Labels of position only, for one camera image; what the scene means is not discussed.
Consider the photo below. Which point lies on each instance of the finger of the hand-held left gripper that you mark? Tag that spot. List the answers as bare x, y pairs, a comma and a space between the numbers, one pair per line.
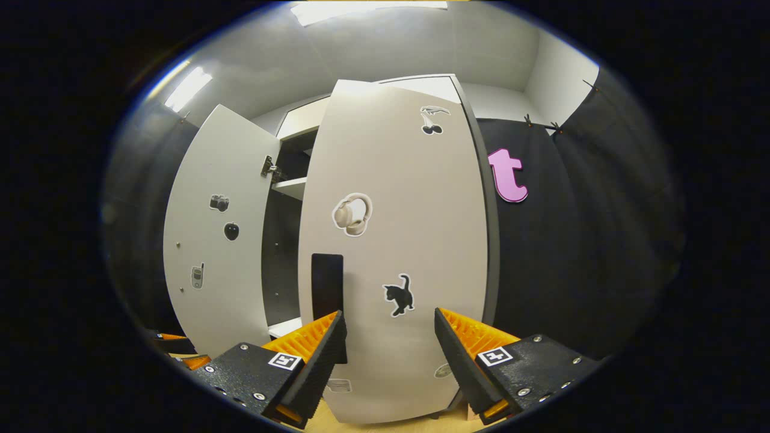
195, 362
174, 344

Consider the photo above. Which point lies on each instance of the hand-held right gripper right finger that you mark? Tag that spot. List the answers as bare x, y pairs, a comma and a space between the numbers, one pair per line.
460, 361

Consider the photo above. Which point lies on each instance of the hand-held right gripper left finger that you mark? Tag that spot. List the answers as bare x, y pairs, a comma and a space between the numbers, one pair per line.
319, 364

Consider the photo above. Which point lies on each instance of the white cabinet door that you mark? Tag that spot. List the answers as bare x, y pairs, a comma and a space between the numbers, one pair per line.
216, 270
409, 240

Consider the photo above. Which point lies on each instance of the white shoe cabinet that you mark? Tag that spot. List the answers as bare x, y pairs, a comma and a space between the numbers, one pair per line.
289, 189

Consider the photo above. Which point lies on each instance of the black backdrop cloth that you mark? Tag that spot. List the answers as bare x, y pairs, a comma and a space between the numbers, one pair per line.
589, 240

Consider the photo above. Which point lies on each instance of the small ceiling light panel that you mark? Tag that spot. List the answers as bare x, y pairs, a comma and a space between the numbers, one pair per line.
187, 89

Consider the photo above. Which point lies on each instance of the large ceiling light panel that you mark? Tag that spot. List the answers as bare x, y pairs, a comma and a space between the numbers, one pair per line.
367, 9

